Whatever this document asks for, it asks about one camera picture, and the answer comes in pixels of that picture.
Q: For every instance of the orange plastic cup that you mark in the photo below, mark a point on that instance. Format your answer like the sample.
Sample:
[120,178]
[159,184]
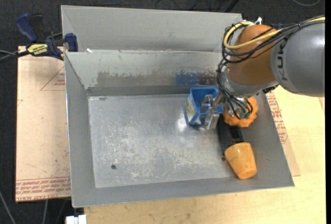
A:
[241,161]

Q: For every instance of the blue printed cup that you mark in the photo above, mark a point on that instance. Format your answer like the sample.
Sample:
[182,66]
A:
[194,104]

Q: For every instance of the orange bumpy toy fruit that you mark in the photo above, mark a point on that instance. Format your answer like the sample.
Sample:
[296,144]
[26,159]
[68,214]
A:
[252,111]

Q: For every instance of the grey metal bin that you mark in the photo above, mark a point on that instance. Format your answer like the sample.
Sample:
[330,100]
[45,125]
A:
[144,140]

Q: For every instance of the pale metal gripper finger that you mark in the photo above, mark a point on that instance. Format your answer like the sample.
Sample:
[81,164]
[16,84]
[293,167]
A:
[213,121]
[206,104]

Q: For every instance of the black flat block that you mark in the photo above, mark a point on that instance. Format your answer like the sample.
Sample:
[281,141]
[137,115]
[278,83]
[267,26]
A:
[230,135]

